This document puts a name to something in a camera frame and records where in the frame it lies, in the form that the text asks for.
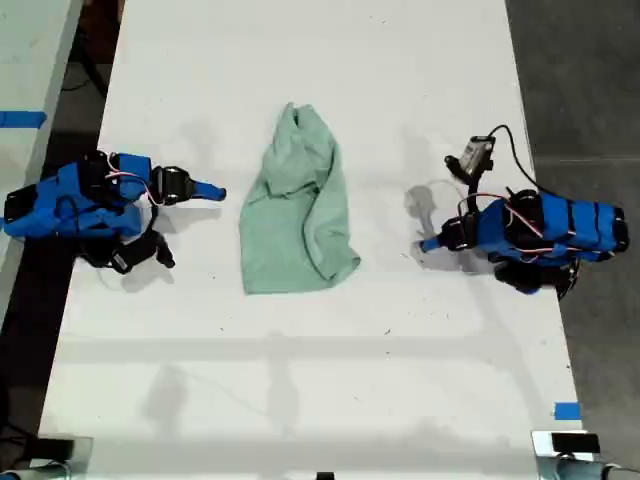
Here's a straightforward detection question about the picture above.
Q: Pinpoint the pale green t-shirt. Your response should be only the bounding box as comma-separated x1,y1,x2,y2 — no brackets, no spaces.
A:
238,102,362,296

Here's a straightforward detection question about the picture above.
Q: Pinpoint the long blue tape strip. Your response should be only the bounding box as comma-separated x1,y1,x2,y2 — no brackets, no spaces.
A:
0,110,48,130

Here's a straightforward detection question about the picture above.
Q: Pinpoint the small blue tape square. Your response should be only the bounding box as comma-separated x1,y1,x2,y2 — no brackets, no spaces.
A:
553,401,583,422

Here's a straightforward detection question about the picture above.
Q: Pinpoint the small black box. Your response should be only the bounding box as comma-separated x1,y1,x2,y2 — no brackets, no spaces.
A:
35,437,76,462
550,432,601,455

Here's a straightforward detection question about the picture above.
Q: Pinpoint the grey metal pipe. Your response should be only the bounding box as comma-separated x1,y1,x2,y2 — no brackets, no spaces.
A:
537,457,640,480

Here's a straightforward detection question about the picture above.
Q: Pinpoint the red white arm wire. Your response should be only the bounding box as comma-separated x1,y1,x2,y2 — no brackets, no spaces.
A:
463,191,559,262
103,153,164,207

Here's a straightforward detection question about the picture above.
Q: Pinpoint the black labelled camera box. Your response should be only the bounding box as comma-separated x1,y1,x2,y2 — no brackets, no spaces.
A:
110,232,177,275

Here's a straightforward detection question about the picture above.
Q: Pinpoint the silver black camera box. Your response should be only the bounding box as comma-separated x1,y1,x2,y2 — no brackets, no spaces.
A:
444,133,496,179

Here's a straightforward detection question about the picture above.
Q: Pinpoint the black camera cable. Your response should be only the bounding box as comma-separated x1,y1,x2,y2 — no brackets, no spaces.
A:
489,124,541,192
53,196,121,272

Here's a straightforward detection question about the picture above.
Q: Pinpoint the thin black floor cable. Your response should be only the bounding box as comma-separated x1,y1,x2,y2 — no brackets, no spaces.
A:
62,47,110,96

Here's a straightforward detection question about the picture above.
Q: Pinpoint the white metal table bracket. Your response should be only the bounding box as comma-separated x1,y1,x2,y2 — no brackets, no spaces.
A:
530,429,602,460
63,435,95,472

